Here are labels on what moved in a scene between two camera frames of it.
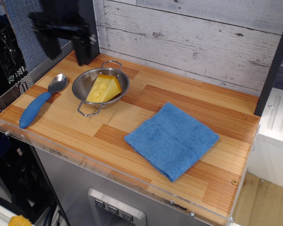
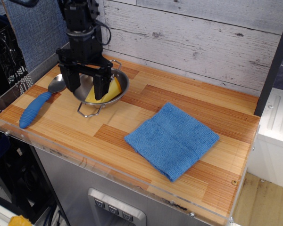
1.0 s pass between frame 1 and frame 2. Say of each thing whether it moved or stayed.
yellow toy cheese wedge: stayed
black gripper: moved
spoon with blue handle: stayed
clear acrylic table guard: stayed
